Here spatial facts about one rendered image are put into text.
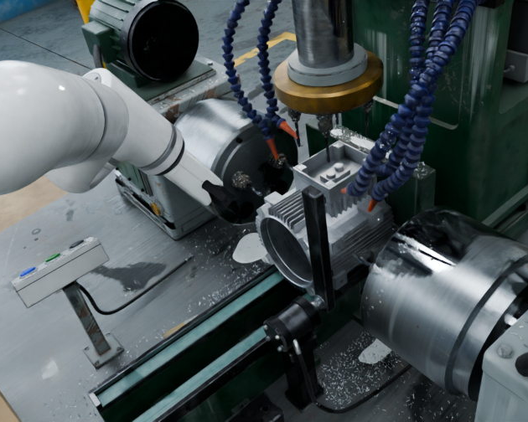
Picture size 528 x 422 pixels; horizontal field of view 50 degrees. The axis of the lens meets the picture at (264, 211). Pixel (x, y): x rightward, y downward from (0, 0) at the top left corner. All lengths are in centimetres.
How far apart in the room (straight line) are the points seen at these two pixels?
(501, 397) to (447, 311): 13
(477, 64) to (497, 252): 32
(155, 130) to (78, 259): 39
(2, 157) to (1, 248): 129
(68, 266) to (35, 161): 68
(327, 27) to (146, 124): 30
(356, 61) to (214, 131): 39
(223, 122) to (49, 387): 66
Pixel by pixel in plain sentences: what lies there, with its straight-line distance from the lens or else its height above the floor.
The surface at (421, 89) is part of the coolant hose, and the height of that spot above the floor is 140.
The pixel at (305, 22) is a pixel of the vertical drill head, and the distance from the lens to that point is 89.
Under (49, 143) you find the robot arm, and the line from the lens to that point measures 45.
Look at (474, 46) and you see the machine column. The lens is 99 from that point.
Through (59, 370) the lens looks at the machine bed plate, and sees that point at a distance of 132.
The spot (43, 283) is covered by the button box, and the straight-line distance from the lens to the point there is 111.
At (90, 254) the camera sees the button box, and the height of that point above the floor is 106.
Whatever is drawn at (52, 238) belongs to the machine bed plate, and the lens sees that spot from 166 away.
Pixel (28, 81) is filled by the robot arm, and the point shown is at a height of 159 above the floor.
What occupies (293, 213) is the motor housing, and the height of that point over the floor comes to 110.
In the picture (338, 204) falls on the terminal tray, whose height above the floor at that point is 110.
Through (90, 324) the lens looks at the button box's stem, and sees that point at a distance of 123.
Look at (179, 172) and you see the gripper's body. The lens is 85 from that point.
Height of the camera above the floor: 175
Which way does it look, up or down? 39 degrees down
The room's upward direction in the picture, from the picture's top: 11 degrees counter-clockwise
